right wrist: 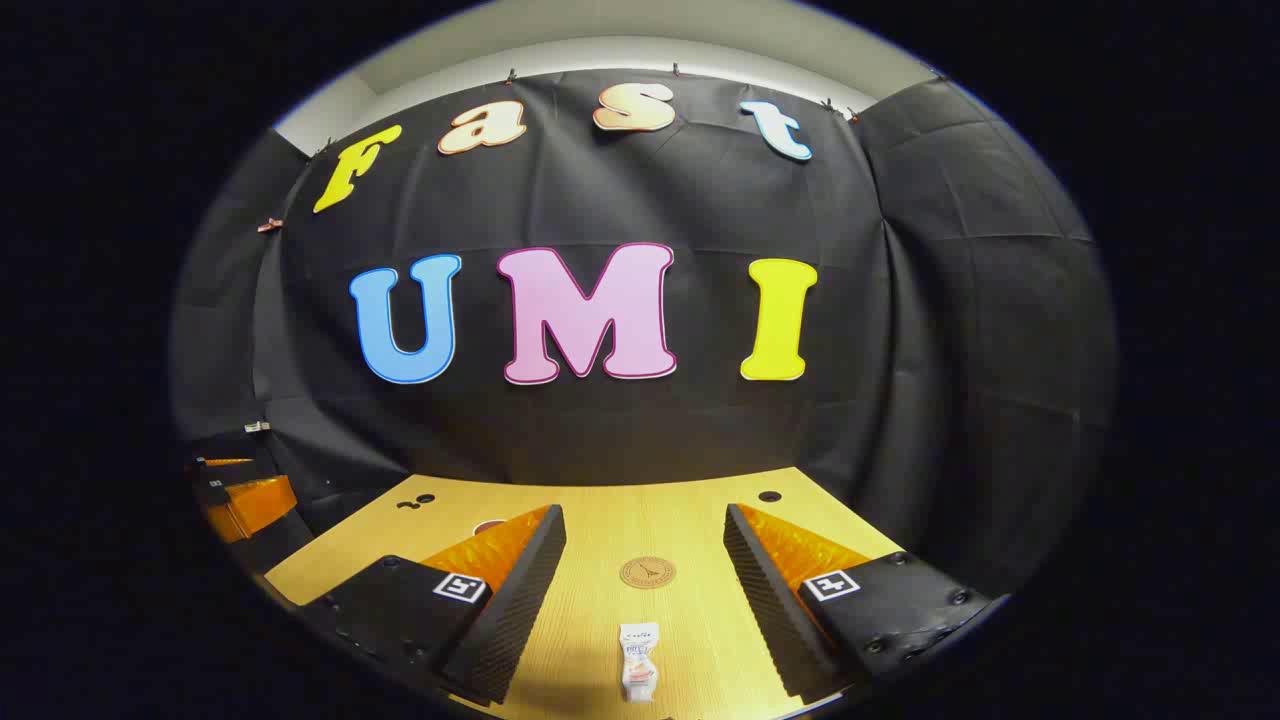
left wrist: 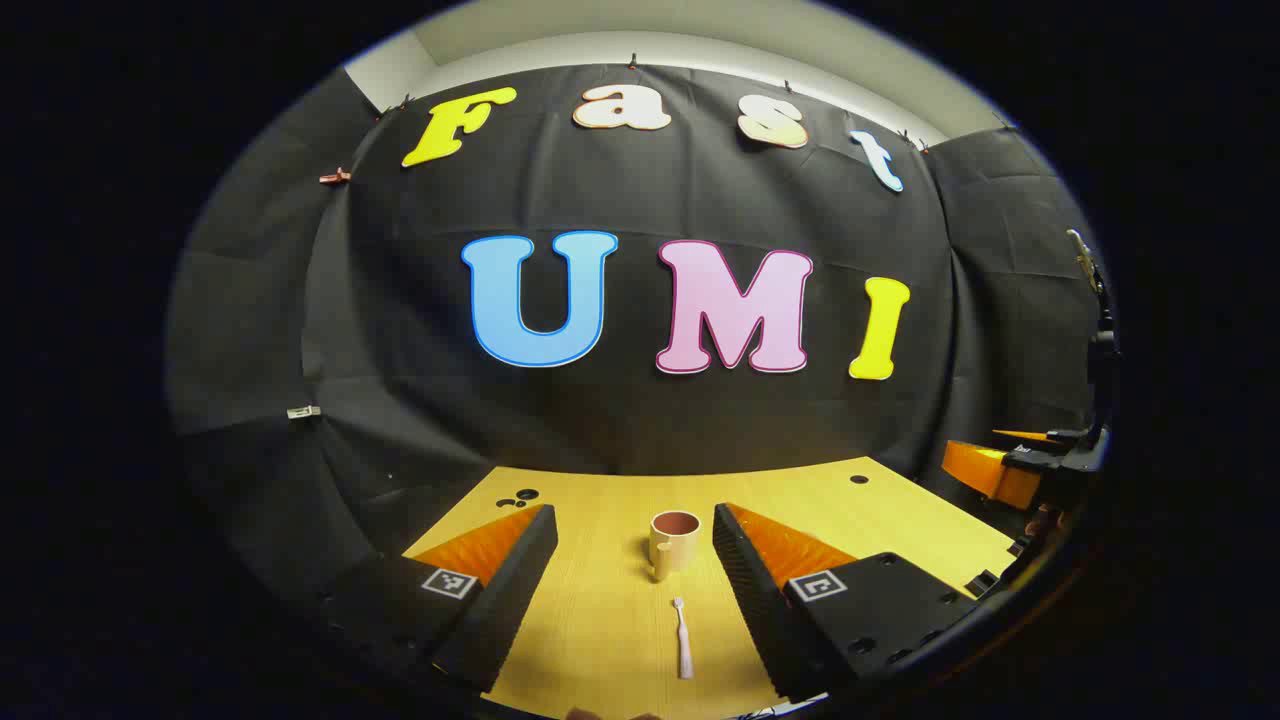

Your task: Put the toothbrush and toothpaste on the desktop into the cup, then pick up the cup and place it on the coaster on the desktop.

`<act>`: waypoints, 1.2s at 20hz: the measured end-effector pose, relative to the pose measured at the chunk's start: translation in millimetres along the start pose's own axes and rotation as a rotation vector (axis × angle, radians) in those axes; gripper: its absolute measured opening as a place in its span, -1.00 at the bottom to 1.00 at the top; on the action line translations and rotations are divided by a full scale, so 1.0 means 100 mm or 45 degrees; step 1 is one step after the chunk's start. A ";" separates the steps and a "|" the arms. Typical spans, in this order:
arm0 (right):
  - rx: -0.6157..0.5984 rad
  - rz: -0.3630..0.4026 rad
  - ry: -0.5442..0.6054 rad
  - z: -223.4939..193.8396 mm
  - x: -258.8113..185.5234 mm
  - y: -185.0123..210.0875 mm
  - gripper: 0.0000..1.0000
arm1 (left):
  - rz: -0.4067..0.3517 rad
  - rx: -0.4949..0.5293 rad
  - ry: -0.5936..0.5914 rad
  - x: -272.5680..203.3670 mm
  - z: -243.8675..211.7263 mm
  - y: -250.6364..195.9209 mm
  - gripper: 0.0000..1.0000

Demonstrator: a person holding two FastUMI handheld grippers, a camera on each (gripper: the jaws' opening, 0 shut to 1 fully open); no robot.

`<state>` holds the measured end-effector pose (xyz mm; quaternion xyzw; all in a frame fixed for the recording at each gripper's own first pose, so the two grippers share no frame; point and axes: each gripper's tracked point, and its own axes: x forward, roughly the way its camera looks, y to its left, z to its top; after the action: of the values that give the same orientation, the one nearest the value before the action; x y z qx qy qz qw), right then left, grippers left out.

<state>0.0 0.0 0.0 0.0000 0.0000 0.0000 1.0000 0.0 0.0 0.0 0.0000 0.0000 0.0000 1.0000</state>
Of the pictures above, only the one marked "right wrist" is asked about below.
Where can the small copper clip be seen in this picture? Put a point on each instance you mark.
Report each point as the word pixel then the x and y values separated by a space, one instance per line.
pixel 270 225

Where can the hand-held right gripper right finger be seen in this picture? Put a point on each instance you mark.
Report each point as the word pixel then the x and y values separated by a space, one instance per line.
pixel 890 610

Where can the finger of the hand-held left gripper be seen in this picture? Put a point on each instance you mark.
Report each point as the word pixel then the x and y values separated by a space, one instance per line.
pixel 228 474
pixel 262 508

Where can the black backdrop cloth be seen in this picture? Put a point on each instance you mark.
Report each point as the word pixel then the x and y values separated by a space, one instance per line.
pixel 700 420

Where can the wooden desktop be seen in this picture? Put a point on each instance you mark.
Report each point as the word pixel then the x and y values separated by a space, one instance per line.
pixel 640 520

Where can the white toothpaste tube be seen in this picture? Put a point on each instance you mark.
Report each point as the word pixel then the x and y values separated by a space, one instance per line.
pixel 638 655

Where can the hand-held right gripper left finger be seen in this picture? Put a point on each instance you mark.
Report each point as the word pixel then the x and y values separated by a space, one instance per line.
pixel 420 610

